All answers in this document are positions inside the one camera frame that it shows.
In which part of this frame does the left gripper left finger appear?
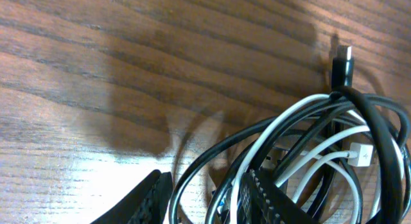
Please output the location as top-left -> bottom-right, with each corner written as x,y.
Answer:
92,169 -> 173,224

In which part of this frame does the black USB cable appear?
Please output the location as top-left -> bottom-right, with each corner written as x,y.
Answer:
168,45 -> 411,224

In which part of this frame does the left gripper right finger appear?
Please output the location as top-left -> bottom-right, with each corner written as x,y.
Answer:
239,170 -> 318,224

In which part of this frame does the white USB cable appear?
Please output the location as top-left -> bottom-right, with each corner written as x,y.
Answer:
229,94 -> 405,224

